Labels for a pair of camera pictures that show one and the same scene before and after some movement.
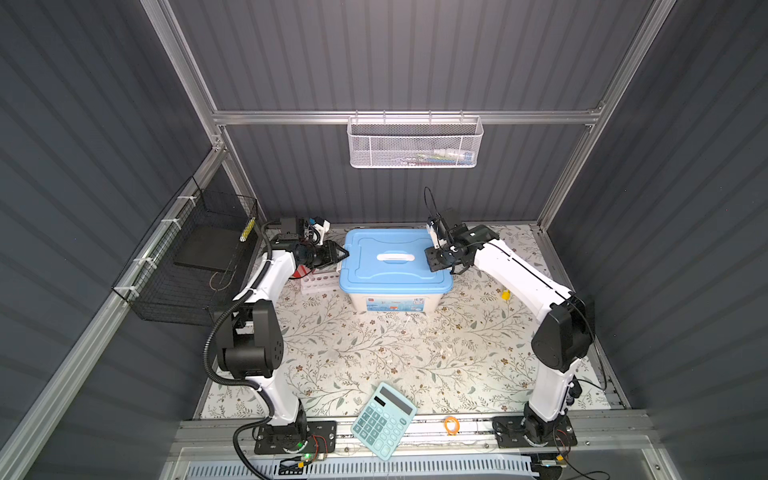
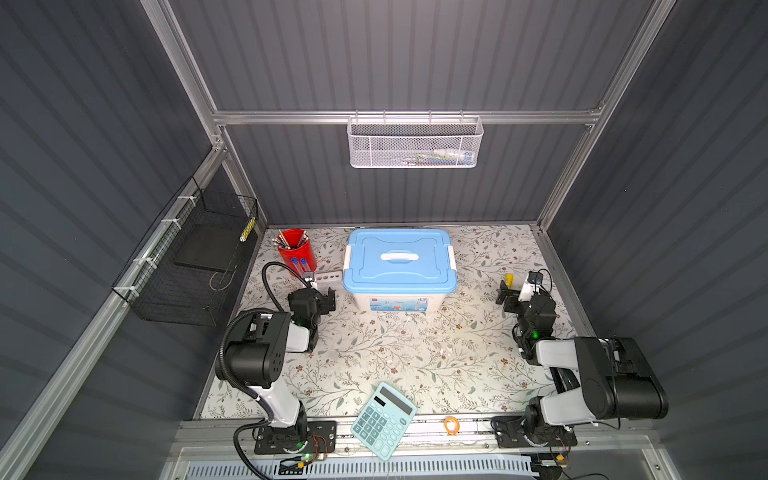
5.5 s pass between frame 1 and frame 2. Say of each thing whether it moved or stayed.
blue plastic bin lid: stayed
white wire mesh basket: stayed
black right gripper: moved
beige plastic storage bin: stayed
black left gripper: moved
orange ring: stayed
